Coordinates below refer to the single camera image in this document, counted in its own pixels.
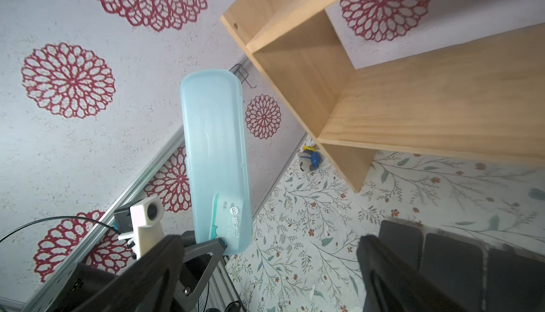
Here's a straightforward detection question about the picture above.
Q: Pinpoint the wooden two-tier shelf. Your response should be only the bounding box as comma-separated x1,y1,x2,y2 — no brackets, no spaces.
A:
221,0,544,191

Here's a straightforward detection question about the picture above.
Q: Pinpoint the black pencil case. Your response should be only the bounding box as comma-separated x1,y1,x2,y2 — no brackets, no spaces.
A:
485,249,544,311
378,221,424,270
420,233,483,311

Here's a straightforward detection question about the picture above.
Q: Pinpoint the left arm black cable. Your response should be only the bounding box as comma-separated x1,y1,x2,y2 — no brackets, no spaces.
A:
0,215,122,245

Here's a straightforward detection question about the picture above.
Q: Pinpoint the grey plush toy keychain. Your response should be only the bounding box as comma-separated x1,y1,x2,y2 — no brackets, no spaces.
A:
297,145,322,172

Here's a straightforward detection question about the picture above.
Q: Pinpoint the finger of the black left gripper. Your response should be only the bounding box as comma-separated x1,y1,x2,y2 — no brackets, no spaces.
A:
172,237,227,311

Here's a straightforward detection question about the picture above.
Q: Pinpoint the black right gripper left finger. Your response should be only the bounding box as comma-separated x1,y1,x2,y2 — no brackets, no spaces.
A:
75,235,185,311

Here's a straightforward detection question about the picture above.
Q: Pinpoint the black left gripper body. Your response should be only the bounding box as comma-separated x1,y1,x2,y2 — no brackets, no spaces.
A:
51,263,115,311

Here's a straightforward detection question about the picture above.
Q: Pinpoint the light teal case top shelf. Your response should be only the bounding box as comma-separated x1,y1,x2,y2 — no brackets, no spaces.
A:
180,69,253,255

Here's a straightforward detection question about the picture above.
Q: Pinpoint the black wire wall hanger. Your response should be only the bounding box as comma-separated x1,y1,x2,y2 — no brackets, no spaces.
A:
229,63,255,89

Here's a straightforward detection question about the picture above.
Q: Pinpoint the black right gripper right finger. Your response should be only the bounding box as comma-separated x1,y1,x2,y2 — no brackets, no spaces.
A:
357,235,464,311

